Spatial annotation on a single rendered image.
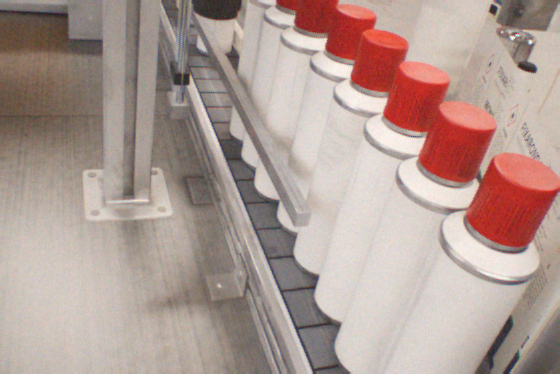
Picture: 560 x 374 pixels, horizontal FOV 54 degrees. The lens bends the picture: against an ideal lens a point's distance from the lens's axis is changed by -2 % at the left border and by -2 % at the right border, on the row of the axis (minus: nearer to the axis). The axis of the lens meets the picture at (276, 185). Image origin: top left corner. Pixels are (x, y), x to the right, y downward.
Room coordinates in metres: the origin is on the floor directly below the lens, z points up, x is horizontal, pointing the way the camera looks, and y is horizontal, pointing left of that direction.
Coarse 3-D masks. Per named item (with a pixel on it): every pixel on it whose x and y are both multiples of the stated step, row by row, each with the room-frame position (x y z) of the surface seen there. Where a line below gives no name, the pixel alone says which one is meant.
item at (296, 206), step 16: (192, 16) 0.70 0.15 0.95; (208, 32) 0.63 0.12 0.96; (208, 48) 0.60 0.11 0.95; (224, 64) 0.55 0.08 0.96; (224, 80) 0.53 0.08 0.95; (240, 96) 0.48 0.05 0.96; (240, 112) 0.47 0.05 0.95; (256, 112) 0.46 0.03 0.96; (256, 128) 0.43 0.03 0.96; (256, 144) 0.42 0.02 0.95; (272, 144) 0.41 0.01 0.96; (272, 160) 0.38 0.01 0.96; (272, 176) 0.37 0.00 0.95; (288, 176) 0.36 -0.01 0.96; (288, 192) 0.34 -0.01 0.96; (288, 208) 0.33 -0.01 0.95; (304, 208) 0.33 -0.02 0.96; (304, 224) 0.32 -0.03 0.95
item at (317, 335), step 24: (168, 0) 0.96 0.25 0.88; (192, 48) 0.77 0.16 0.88; (192, 72) 0.69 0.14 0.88; (216, 72) 0.71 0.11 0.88; (216, 96) 0.64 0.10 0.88; (216, 120) 0.57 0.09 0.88; (240, 144) 0.53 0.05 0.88; (240, 168) 0.49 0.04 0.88; (240, 192) 0.45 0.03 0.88; (264, 216) 0.41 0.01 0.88; (264, 240) 0.38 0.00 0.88; (288, 240) 0.39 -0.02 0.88; (288, 264) 0.36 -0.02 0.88; (288, 288) 0.33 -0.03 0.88; (312, 288) 0.33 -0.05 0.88; (288, 312) 0.32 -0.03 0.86; (312, 312) 0.31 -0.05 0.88; (312, 336) 0.28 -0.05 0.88; (336, 336) 0.29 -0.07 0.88; (312, 360) 0.26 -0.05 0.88
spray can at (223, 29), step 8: (216, 24) 0.76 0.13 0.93; (224, 24) 0.76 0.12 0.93; (232, 24) 0.77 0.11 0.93; (216, 32) 0.76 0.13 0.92; (224, 32) 0.76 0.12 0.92; (232, 32) 0.78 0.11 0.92; (200, 40) 0.76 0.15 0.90; (224, 40) 0.76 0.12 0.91; (200, 48) 0.76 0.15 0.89; (224, 48) 0.76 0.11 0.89
